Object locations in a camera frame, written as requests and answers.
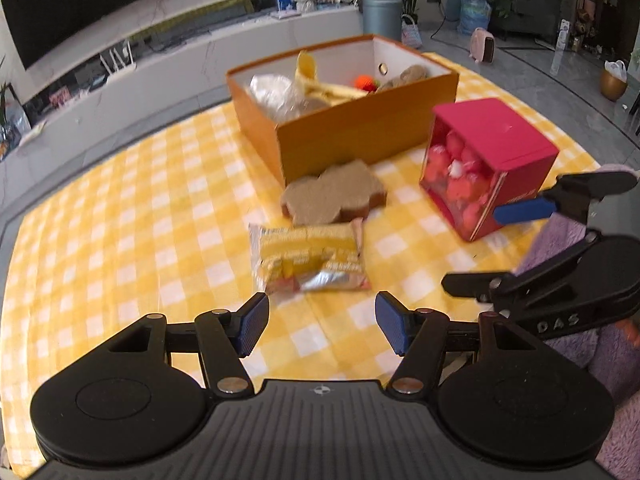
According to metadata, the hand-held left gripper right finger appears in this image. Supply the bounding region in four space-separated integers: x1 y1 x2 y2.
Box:
374 291 547 395

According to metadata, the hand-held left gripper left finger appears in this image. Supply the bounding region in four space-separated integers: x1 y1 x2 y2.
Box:
107 291 271 396

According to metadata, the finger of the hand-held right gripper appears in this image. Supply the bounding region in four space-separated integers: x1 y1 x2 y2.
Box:
492 170 640 226
442 231 604 306

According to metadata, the yellow snack packet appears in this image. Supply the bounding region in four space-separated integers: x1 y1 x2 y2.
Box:
248 218 372 295

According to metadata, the orange cardboard box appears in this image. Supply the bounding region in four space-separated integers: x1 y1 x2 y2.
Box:
225 33 460 189

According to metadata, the clear plastic wrap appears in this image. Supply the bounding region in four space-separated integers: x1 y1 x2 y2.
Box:
248 73 302 122

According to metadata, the purple fluffy clothing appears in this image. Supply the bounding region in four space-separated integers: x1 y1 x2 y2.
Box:
514 162 640 480

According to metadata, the red box with clear window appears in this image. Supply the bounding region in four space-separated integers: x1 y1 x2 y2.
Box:
418 98 559 242

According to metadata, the brown toast-shaped plush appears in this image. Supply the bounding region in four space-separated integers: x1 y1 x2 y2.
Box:
279 158 389 227

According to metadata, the gold pot with white bag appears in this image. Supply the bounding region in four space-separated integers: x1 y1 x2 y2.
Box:
599 59 629 103

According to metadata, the pink space heater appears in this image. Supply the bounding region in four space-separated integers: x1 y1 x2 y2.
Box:
469 27 496 64

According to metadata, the yellow checkered tablecloth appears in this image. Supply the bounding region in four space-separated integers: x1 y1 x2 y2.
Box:
0 66 602 479

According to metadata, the brown plush toy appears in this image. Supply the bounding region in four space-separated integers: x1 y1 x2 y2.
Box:
374 64 432 94

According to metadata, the blue water jug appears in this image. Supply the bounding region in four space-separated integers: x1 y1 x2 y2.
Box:
457 0 494 37

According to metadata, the woven pastel basket bag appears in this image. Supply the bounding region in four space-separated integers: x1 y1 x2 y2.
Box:
399 14 422 49

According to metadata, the yellow banana toy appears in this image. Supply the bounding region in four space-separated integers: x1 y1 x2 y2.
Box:
293 49 369 107

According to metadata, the grey trash bin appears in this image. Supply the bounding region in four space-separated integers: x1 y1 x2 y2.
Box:
360 0 404 42

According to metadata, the white marble tv console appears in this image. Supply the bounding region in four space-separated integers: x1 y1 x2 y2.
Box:
0 2 364 162

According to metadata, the white router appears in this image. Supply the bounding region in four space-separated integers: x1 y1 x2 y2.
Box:
99 39 137 77

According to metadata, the black television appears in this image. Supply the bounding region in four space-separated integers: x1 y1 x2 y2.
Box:
0 0 204 72

